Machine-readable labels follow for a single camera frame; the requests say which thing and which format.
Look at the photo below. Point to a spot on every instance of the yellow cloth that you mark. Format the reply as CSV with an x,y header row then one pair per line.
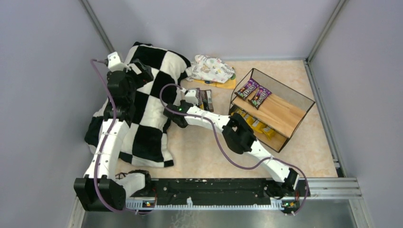
x,y
230,84

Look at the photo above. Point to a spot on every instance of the yellow M&M bags lower shelf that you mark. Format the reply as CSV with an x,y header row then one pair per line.
x,y
256,125

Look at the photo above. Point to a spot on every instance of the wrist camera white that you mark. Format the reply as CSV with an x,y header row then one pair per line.
x,y
190,96
114,63

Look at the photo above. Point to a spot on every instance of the white toothed rail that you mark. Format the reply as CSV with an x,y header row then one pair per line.
x,y
140,204

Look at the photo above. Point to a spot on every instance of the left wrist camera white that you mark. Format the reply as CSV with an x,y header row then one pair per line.
x,y
114,63

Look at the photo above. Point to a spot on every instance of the purple M&M bag on shelf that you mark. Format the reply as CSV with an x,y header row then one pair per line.
x,y
247,89

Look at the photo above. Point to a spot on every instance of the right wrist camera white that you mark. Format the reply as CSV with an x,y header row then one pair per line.
x,y
190,96

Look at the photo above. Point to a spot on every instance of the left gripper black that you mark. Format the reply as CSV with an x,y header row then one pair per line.
x,y
142,70

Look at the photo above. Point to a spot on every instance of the floral white cloth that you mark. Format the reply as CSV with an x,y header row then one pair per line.
x,y
212,69

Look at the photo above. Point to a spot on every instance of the black wire wooden shelf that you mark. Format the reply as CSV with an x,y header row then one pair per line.
x,y
283,111

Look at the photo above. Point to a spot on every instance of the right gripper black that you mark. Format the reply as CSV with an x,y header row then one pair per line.
x,y
205,99

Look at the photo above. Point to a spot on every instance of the brown M&M bag on table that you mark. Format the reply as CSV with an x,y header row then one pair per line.
x,y
206,100

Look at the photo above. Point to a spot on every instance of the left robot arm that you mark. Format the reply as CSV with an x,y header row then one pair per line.
x,y
99,189

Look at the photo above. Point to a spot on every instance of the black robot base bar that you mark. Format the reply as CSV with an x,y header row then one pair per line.
x,y
224,191

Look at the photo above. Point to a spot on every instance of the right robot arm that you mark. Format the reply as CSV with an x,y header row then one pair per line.
x,y
240,139

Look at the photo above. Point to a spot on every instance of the black white checkered pillow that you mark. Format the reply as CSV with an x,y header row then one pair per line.
x,y
146,142

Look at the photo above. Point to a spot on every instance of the purple M&M bag on table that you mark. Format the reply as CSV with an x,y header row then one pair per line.
x,y
197,96

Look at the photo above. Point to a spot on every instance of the purple m&m bag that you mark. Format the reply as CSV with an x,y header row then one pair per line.
x,y
247,89
197,96
261,95

